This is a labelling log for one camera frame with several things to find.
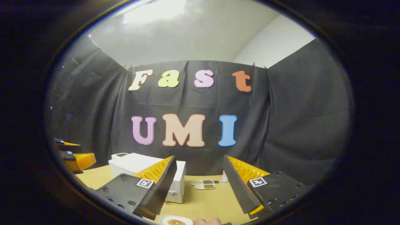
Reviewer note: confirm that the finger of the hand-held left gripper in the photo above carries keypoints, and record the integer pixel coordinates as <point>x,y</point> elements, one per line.
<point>82,161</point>
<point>67,147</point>

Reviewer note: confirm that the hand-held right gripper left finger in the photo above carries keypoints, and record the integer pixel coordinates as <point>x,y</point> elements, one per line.
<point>165,184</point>

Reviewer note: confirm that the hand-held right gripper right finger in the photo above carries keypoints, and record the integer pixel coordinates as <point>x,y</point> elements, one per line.
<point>237,187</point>

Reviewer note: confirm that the brown donut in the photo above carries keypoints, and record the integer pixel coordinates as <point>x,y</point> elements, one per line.
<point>175,222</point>

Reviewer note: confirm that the white microwave oven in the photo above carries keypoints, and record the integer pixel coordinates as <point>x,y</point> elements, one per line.
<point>131,162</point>

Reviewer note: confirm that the small pink label bottle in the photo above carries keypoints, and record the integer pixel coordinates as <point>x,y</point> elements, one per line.
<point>224,178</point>

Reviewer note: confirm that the white divided snack tray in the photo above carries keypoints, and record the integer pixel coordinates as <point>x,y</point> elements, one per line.
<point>203,185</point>

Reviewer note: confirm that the white plate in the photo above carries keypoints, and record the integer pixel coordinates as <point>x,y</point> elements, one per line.
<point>164,219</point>

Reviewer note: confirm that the black backdrop cloth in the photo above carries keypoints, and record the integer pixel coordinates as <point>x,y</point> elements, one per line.
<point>281,125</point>

